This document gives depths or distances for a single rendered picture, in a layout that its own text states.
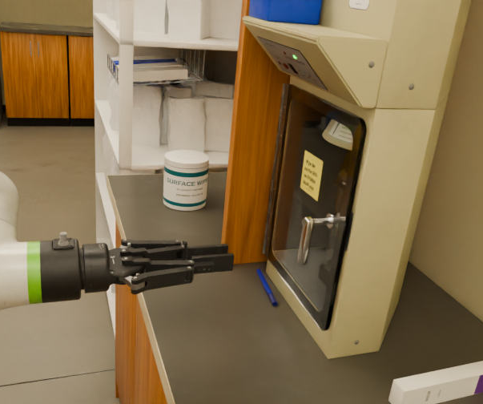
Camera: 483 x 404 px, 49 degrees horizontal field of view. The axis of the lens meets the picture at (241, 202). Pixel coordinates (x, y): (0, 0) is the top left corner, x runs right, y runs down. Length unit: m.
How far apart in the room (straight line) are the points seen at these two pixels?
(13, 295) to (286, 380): 0.47
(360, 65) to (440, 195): 0.65
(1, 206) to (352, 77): 0.55
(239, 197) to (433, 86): 0.52
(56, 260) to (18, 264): 0.05
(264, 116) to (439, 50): 0.44
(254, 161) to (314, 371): 0.47
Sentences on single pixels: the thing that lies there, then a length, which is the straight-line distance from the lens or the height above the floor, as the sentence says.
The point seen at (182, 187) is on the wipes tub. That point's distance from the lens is 1.52.
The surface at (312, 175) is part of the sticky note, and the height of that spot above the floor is 1.25.
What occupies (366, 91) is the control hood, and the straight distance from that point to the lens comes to 0.82.
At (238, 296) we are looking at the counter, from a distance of 1.16.
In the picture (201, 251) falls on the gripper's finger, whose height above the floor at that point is 1.15.
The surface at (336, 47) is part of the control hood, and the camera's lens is 0.78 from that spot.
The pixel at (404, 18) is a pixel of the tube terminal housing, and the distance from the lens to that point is 0.83.
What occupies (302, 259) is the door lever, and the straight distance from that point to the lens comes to 0.94.
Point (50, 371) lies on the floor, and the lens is 2.45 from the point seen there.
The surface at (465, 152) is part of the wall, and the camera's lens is 1.32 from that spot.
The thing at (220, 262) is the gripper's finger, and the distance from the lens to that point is 0.86.
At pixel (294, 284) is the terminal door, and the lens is 1.09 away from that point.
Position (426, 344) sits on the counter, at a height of 0.94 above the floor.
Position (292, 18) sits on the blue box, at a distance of 0.97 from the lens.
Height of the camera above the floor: 1.57
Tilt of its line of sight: 22 degrees down
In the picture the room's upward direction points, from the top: 6 degrees clockwise
